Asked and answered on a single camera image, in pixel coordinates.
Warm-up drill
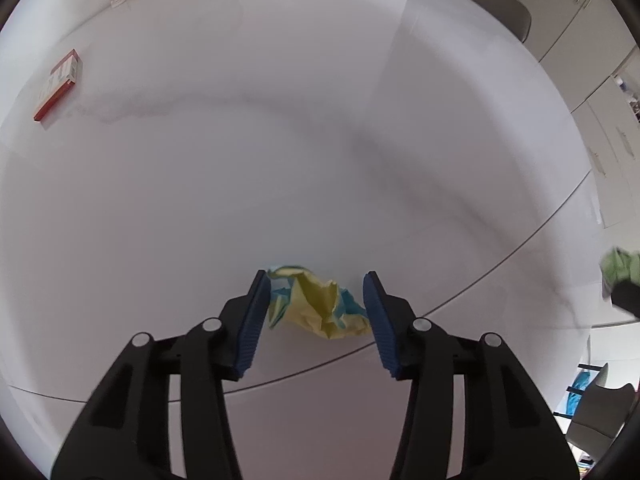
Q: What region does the green paper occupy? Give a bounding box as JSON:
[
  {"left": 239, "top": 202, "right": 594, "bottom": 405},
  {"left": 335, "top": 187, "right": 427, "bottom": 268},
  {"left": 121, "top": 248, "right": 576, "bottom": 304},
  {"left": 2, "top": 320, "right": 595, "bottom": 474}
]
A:
[{"left": 600, "top": 246, "right": 640, "bottom": 291}]

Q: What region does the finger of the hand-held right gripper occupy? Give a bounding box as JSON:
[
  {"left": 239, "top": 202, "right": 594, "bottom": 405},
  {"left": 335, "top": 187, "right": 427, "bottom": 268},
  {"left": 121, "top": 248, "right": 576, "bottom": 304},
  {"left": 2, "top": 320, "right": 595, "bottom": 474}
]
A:
[{"left": 610, "top": 280, "right": 640, "bottom": 322}]

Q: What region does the yellow and blue paper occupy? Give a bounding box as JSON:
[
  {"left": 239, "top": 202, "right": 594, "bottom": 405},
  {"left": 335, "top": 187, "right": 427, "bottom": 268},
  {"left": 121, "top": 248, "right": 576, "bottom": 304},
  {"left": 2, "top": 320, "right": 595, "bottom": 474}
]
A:
[{"left": 266, "top": 263, "right": 372, "bottom": 339}]

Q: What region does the white cabinet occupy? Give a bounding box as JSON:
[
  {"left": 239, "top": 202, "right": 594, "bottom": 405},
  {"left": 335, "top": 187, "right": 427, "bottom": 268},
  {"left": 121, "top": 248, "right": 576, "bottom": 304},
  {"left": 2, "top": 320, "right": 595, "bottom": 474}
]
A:
[{"left": 470, "top": 0, "right": 640, "bottom": 231}]

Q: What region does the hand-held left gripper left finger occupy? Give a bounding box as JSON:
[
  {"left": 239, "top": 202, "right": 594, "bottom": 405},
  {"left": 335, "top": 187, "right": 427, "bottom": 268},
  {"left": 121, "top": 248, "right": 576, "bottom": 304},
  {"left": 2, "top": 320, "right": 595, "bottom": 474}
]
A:
[{"left": 50, "top": 269, "right": 273, "bottom": 480}]

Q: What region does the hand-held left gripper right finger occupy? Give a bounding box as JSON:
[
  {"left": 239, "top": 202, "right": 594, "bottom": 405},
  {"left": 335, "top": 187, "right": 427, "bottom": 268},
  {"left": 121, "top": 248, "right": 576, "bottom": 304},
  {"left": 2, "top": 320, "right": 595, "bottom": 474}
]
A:
[{"left": 362, "top": 270, "right": 573, "bottom": 480}]

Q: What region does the blue cloth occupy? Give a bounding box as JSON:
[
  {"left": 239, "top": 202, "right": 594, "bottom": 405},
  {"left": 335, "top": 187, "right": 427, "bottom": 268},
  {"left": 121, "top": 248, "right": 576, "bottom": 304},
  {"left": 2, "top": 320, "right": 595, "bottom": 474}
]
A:
[{"left": 564, "top": 370, "right": 590, "bottom": 418}]

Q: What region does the red and white box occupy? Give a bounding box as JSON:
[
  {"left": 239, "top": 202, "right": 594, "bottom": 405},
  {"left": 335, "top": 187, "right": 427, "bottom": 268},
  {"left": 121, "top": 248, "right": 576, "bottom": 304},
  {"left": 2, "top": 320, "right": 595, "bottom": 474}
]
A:
[{"left": 33, "top": 49, "right": 84, "bottom": 122}]

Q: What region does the white chair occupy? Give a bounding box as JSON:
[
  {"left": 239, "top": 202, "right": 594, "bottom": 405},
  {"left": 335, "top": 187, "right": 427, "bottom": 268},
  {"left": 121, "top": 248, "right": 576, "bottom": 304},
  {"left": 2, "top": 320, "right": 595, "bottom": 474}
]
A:
[{"left": 564, "top": 364, "right": 636, "bottom": 458}]

